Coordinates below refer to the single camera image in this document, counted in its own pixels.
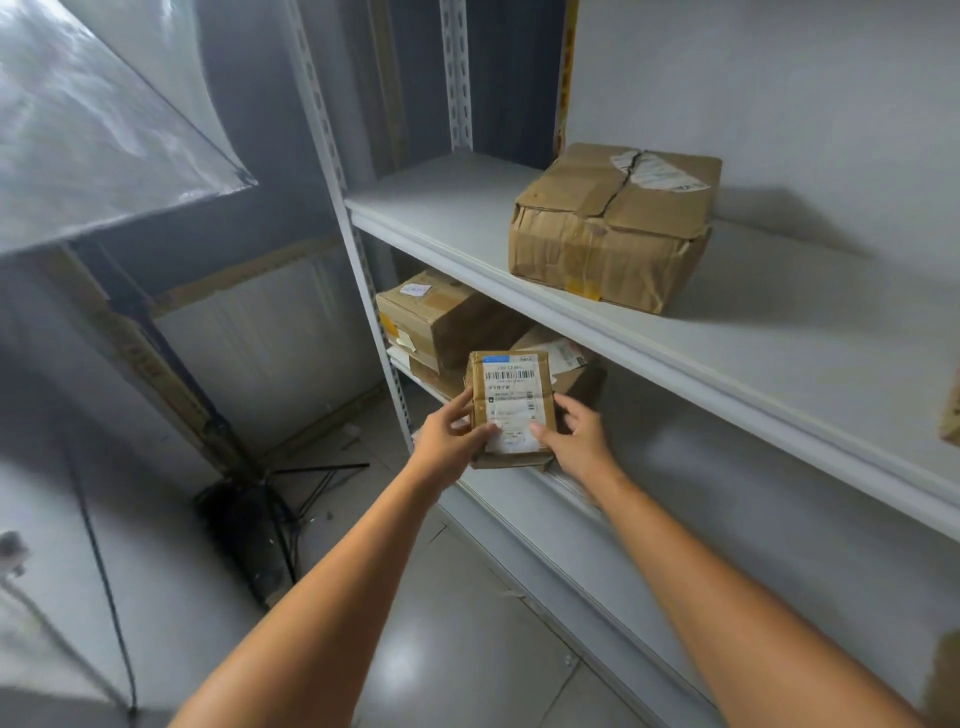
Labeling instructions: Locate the person's right hand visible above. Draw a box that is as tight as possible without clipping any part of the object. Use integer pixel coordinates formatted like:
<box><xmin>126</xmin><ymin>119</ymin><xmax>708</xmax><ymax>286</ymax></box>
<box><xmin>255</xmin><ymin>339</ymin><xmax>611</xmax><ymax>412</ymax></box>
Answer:
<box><xmin>528</xmin><ymin>393</ymin><xmax>619</xmax><ymax>489</ymax></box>

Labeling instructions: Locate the person's left hand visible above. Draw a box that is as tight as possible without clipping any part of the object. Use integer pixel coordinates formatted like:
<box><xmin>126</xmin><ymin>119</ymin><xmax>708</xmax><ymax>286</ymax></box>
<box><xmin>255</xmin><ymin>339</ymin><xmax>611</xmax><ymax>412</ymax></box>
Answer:
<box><xmin>408</xmin><ymin>387</ymin><xmax>501</xmax><ymax>494</ymax></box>

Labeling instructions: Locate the small labelled cardboard parcel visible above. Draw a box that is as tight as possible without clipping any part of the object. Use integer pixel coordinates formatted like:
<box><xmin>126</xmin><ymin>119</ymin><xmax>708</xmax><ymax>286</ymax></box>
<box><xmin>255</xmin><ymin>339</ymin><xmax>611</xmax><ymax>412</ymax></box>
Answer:
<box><xmin>464</xmin><ymin>349</ymin><xmax>560</xmax><ymax>471</ymax></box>

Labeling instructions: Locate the person's left forearm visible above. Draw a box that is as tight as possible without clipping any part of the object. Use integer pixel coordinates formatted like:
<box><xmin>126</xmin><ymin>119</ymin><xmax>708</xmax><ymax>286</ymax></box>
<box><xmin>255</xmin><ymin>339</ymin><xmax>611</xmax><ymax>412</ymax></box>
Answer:
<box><xmin>169</xmin><ymin>463</ymin><xmax>445</xmax><ymax>728</ymax></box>

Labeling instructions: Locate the person's right forearm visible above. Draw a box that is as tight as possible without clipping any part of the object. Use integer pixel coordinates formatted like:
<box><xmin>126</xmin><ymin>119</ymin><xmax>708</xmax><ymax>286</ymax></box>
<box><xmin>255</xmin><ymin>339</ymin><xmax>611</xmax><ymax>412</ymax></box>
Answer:
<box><xmin>585</xmin><ymin>463</ymin><xmax>927</xmax><ymax>728</ymax></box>

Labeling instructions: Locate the flat cardboard parcel white label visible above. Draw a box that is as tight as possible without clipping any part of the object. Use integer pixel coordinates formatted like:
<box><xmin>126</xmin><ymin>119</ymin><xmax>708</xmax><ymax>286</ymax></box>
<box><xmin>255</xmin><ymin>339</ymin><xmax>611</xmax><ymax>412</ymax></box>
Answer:
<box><xmin>510</xmin><ymin>324</ymin><xmax>607</xmax><ymax>432</ymax></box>

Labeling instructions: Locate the medium taped cardboard box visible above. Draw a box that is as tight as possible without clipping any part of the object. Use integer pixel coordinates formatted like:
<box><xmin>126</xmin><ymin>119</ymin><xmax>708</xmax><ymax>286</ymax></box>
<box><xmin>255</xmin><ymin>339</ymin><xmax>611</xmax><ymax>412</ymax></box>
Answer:
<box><xmin>375</xmin><ymin>268</ymin><xmax>535</xmax><ymax>376</ymax></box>

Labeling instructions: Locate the white metal shelving rack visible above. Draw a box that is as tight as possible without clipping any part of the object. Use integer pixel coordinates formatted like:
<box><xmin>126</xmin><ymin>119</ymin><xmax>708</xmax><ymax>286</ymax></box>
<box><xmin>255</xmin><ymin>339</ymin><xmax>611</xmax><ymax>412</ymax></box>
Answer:
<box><xmin>285</xmin><ymin>0</ymin><xmax>960</xmax><ymax>728</ymax></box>

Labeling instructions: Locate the large crumpled cardboard box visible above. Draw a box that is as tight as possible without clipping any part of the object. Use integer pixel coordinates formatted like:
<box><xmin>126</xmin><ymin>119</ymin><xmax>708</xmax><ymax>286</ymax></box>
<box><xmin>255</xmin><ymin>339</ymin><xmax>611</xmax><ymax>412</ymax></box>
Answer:
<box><xmin>507</xmin><ymin>142</ymin><xmax>723</xmax><ymax>316</ymax></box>

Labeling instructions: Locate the brown cardboard box edge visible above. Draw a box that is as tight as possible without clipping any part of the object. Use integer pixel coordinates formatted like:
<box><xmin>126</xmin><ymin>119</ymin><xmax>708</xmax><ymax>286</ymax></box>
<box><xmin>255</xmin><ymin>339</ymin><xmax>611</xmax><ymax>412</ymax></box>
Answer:
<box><xmin>939</xmin><ymin>375</ymin><xmax>960</xmax><ymax>448</ymax></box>

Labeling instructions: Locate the brown cardboard box corner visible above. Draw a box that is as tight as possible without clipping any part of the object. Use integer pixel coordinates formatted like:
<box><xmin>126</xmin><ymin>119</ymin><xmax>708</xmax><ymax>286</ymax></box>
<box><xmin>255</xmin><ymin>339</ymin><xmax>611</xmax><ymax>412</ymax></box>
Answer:
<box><xmin>924</xmin><ymin>631</ymin><xmax>960</xmax><ymax>728</ymax></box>

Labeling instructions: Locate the white softbox light diffuser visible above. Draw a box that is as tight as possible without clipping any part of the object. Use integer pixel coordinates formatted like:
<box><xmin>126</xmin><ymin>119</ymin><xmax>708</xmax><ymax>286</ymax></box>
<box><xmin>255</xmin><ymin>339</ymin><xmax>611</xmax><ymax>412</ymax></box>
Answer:
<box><xmin>0</xmin><ymin>0</ymin><xmax>259</xmax><ymax>258</ymax></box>

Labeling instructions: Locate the black cable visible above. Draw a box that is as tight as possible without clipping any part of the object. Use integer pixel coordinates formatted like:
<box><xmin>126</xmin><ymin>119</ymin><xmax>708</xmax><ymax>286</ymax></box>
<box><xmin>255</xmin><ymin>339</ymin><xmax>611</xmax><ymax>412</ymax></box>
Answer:
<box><xmin>56</xmin><ymin>420</ymin><xmax>141</xmax><ymax>714</ymax></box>

